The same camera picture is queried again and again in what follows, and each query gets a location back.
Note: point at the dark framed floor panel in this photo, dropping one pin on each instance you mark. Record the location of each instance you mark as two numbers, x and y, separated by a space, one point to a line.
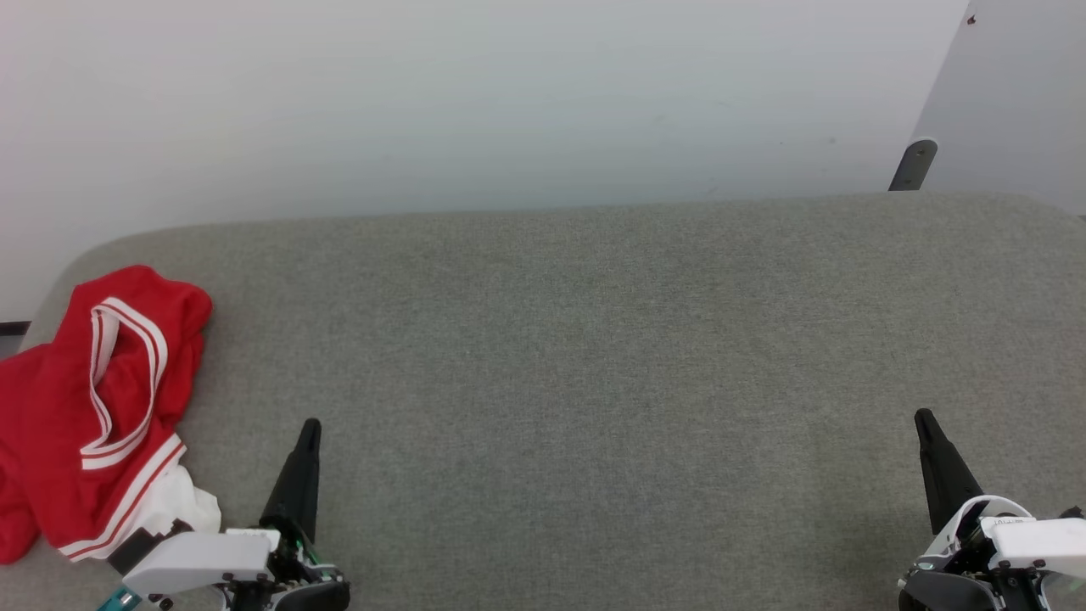
10 339

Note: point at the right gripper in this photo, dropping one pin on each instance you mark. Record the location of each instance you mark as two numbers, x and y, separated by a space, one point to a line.
950 585

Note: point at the grey metal wall bracket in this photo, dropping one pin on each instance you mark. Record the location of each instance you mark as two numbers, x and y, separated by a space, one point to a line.
915 165

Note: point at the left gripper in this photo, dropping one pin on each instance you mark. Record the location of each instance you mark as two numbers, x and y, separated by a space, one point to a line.
297 590

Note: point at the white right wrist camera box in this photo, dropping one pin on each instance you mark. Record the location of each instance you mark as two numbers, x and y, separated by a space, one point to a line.
1039 539

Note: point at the red and white garment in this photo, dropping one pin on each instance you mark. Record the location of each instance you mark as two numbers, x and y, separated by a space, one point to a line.
51 424

